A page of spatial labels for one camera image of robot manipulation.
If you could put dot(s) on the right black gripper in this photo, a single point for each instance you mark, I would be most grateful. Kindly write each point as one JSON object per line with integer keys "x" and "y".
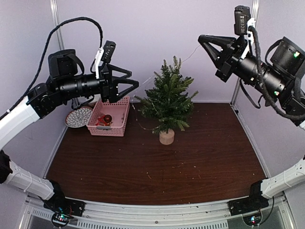
{"x": 225, "y": 67}

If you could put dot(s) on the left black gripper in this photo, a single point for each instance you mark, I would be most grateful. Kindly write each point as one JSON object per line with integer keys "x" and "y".
{"x": 109, "y": 91}

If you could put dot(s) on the small green christmas tree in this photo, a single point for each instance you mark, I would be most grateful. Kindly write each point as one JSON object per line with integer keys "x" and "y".
{"x": 168, "y": 101}

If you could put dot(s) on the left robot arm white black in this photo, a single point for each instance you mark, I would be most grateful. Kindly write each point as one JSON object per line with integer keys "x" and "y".
{"x": 65, "y": 82}

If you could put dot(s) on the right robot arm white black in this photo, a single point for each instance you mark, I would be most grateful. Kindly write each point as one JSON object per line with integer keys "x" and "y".
{"x": 276, "y": 79}

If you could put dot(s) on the pink plastic basket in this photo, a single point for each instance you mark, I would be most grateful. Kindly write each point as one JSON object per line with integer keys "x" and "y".
{"x": 119, "y": 112}

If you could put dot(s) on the red ball ornament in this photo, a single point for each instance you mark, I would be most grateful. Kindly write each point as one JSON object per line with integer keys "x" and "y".
{"x": 107, "y": 118}

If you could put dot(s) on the gold star ornament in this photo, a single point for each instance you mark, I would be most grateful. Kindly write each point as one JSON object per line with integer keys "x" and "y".
{"x": 101, "y": 122}

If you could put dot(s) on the blue white patterned plate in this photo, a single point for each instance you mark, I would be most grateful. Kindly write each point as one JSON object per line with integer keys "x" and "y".
{"x": 78, "y": 118}

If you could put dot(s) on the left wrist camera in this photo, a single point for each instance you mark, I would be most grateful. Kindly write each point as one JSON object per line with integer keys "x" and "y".
{"x": 103, "y": 56}

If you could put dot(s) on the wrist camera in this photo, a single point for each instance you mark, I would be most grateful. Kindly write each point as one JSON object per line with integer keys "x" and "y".
{"x": 103, "y": 56}
{"x": 243, "y": 20}

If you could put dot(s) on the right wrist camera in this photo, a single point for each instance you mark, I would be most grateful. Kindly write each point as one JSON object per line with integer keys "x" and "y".
{"x": 243, "y": 20}

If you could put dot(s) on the left aluminium corner post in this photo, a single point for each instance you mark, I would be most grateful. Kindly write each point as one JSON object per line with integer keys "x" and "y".
{"x": 56, "y": 21}

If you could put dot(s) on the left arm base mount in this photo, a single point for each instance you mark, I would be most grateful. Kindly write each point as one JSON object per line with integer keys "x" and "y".
{"x": 64, "y": 210}

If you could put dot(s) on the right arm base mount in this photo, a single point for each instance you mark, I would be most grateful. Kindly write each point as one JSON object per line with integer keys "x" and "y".
{"x": 249, "y": 208}

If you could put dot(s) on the aluminium front rail frame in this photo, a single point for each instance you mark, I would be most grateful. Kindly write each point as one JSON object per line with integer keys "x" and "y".
{"x": 209, "y": 215}

